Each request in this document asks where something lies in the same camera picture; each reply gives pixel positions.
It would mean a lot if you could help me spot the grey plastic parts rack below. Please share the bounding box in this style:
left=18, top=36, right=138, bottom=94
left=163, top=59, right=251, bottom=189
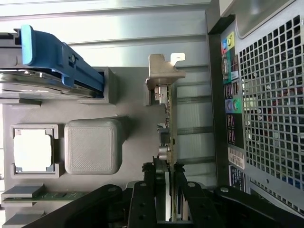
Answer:
left=0, top=67, right=178, bottom=228

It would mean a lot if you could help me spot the green RAM stick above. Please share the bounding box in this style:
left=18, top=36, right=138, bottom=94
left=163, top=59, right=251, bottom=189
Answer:
left=1, top=191, right=88, bottom=202

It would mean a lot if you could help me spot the silver CPU chip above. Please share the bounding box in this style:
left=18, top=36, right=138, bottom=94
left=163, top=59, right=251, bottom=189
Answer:
left=13, top=129, right=53, bottom=171

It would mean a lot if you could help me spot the silver hard disk drive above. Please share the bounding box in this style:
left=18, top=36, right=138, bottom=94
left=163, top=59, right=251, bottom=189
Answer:
left=0, top=68, right=98, bottom=100

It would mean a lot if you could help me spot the black open PC case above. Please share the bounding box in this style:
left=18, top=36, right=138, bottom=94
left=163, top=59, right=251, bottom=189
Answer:
left=205, top=0, right=304, bottom=214

